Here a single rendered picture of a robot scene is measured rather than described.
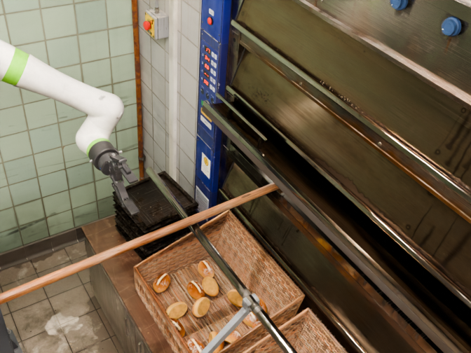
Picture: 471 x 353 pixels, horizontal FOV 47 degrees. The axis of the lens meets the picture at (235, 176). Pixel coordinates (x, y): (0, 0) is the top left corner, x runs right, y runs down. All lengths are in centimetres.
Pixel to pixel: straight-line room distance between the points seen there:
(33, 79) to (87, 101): 19
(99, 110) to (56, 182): 131
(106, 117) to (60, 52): 91
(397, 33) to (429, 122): 23
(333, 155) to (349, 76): 27
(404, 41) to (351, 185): 47
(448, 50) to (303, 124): 61
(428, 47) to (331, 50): 34
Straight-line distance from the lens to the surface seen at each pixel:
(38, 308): 324
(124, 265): 258
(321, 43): 168
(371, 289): 184
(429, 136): 144
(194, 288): 241
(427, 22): 141
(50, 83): 189
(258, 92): 198
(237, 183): 233
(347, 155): 169
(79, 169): 320
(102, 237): 272
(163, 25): 252
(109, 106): 194
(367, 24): 154
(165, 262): 245
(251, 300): 171
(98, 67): 290
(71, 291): 327
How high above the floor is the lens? 253
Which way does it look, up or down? 40 degrees down
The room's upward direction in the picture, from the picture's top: 6 degrees clockwise
